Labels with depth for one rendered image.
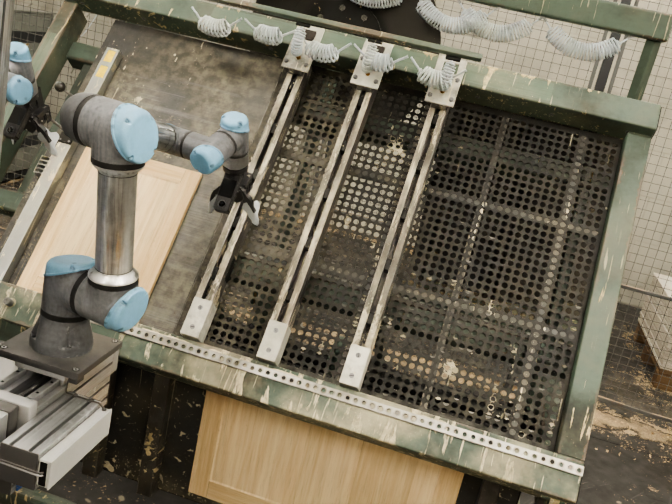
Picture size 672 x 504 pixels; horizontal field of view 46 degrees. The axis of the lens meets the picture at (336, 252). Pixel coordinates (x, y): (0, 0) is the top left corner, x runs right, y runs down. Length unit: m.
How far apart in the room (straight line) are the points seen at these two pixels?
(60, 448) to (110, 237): 0.47
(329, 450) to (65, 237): 1.14
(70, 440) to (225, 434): 1.01
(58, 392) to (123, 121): 0.68
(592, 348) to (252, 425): 1.14
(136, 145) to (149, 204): 1.04
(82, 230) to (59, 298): 0.84
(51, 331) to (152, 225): 0.81
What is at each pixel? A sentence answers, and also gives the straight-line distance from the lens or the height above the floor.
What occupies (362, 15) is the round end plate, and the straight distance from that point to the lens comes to 3.28.
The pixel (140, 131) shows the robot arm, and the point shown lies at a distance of 1.73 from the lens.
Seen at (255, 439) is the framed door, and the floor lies 0.53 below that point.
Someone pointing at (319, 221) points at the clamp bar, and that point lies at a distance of 2.55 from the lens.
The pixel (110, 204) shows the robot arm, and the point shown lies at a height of 1.46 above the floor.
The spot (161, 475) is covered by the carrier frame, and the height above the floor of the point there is 0.26.
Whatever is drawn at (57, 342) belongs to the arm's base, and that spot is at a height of 1.08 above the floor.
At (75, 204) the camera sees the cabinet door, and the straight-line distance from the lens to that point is 2.84.
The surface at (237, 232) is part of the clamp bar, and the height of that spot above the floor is 1.22.
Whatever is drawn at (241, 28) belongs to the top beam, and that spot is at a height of 1.83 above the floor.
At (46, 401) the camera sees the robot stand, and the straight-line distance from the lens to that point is 1.97.
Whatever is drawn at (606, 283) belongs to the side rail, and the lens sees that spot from 2.57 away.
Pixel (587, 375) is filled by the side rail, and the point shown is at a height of 1.11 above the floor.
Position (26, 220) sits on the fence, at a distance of 2.86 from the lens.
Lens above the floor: 1.96
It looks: 17 degrees down
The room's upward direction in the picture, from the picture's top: 13 degrees clockwise
